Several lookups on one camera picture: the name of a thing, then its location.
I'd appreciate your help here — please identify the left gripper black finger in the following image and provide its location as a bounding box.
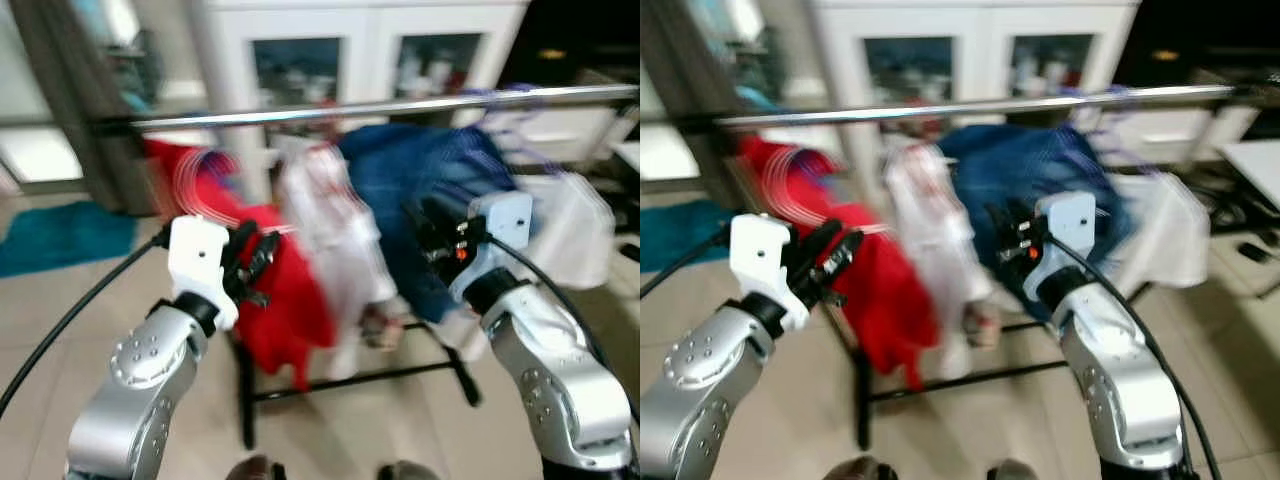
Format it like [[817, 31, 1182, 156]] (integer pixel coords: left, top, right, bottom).
[[828, 230, 866, 286], [795, 217, 843, 263], [252, 232, 283, 286], [228, 220, 261, 263]]

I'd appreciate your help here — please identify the purple clothes hanger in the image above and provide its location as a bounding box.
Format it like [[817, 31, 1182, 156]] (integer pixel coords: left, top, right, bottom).
[[1062, 84, 1151, 171], [468, 84, 563, 173]]

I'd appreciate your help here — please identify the red garment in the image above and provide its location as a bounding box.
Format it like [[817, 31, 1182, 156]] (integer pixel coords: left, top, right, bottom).
[[735, 135, 927, 391], [140, 138, 337, 391]]

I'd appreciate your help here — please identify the blue denim garment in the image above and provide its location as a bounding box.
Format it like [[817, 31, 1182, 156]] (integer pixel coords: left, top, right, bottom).
[[335, 122, 523, 326], [935, 122, 1133, 321]]

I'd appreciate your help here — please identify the white polo shirt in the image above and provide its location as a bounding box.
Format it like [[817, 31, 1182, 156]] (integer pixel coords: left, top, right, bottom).
[[880, 140, 1001, 381], [270, 140, 401, 381]]

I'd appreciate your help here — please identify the plain white t-shirt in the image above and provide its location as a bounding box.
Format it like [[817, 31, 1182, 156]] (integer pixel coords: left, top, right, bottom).
[[470, 100, 618, 363], [1078, 100, 1213, 303]]

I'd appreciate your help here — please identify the black clothes rack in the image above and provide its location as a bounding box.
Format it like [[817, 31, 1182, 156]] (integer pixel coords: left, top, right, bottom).
[[700, 84, 1280, 451], [95, 84, 641, 451]]

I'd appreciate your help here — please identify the teal floor mat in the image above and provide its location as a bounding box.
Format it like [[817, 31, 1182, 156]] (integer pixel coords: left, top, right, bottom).
[[0, 200, 137, 279], [640, 200, 737, 273]]

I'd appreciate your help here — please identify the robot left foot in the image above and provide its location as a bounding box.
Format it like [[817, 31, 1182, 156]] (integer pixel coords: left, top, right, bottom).
[[822, 455, 897, 480], [225, 455, 287, 480]]

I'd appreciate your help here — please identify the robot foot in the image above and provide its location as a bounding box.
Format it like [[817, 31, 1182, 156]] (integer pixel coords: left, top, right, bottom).
[[822, 455, 897, 480], [377, 460, 442, 480], [985, 458, 1042, 480], [225, 455, 287, 480]]

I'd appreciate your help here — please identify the grey curtain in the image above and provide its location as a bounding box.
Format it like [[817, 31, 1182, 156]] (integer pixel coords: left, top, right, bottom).
[[648, 0, 783, 213], [8, 0, 163, 217]]

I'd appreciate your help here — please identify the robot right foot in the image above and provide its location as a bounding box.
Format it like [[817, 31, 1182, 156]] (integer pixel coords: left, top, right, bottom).
[[377, 460, 442, 480], [985, 458, 1042, 480]]

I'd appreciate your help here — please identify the white table with black legs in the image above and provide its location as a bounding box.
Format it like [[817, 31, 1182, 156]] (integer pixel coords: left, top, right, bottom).
[[1215, 140, 1280, 213]]

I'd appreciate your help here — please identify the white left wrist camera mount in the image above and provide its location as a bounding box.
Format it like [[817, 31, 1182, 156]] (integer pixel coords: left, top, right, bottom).
[[727, 212, 810, 332], [166, 214, 242, 332]]

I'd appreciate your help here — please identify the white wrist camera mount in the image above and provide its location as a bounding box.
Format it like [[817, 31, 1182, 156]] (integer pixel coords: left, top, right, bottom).
[[1019, 189, 1100, 302], [449, 191, 534, 302], [727, 212, 810, 332], [166, 214, 242, 332]]

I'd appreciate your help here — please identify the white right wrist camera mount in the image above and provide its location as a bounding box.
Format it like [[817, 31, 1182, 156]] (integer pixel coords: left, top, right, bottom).
[[449, 191, 534, 302], [1019, 189, 1100, 302]]

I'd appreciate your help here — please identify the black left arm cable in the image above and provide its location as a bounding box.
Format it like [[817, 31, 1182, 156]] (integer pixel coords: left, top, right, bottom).
[[0, 228, 171, 417], [640, 230, 732, 298]]

